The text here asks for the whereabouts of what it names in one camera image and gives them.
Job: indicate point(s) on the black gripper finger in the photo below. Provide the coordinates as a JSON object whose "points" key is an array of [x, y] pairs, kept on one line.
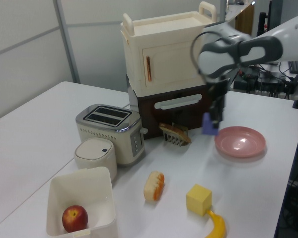
{"points": [[221, 111], [214, 116]]}

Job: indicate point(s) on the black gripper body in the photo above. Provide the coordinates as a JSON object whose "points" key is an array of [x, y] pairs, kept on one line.
{"points": [[217, 90]]}

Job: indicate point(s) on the purple cube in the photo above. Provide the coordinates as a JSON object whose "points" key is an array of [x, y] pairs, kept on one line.
{"points": [[207, 125]]}

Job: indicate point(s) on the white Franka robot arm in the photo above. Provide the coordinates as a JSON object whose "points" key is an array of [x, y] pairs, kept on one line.
{"points": [[263, 49]]}

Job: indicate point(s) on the yellow cube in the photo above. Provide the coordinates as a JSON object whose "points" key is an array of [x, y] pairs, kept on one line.
{"points": [[197, 199]]}

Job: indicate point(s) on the pink plate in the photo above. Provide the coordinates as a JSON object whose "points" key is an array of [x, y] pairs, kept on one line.
{"points": [[238, 143]]}

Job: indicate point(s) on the brown bread slice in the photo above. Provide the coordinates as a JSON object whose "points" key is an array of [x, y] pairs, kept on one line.
{"points": [[175, 132]]}

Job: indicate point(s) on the metal toast rack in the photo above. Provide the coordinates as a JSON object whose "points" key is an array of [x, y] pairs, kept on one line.
{"points": [[172, 141]]}

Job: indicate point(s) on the cream toy cabinet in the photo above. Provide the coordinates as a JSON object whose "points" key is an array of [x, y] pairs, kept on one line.
{"points": [[169, 44]]}

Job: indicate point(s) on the short twisted bread roll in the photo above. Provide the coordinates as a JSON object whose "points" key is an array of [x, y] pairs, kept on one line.
{"points": [[152, 187]]}

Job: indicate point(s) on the yellow banana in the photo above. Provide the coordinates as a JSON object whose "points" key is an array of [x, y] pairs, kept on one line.
{"points": [[217, 225]]}

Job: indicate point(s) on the cream and silver toaster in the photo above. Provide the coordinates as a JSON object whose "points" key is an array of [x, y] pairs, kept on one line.
{"points": [[106, 138]]}

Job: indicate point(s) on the small white lidded bin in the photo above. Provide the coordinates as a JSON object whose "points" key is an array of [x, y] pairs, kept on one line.
{"points": [[94, 156]]}

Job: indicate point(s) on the white plastic storage bin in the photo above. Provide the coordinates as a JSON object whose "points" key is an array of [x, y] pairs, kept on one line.
{"points": [[82, 193]]}

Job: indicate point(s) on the red apple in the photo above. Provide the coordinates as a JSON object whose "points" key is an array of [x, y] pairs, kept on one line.
{"points": [[74, 219]]}

